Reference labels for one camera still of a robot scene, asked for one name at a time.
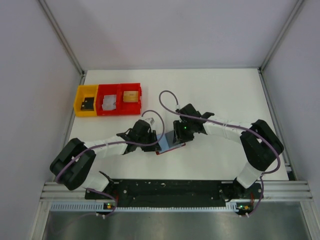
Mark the black credit card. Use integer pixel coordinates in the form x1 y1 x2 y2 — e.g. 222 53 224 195
165 130 179 149

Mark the red leather card holder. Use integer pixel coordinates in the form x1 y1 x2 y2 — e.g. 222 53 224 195
155 133 186 155

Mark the gold credit card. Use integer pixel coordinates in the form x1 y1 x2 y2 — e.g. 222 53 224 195
123 91 140 103

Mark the silver VIP credit card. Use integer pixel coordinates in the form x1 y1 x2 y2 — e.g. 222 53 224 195
101 94 117 111

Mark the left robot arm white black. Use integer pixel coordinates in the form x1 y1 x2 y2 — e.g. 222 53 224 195
49 117 160 192

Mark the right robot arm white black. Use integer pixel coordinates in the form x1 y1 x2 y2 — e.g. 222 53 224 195
173 103 284 192

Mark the silver card in bin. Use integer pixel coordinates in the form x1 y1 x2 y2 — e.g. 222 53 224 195
109 101 117 111

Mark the red plastic bin right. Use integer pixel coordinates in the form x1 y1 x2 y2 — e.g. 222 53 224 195
120 83 142 115

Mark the red plastic bin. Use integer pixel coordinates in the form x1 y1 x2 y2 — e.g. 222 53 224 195
120 83 142 115
95 83 121 116

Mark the red plastic bin middle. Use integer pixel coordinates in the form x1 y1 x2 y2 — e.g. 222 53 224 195
95 83 121 116

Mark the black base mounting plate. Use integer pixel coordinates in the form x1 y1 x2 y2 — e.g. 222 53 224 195
84 178 263 207

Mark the yellow plastic bin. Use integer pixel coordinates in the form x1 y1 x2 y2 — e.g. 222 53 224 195
73 84 98 117

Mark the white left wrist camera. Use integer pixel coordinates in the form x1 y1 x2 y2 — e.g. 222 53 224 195
140 117 155 127

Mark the white slotted cable duct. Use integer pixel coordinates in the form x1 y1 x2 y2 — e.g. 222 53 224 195
50 201 250 213

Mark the aluminium front frame rail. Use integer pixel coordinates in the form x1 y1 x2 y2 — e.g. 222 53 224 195
40 180 313 202

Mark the aluminium left frame post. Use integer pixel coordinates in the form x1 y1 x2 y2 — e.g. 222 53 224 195
36 0 85 76

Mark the aluminium frame post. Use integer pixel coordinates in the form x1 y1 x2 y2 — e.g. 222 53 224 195
258 0 307 74
36 0 85 76

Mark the aluminium right frame post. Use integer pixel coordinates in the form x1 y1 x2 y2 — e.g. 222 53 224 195
258 0 307 74

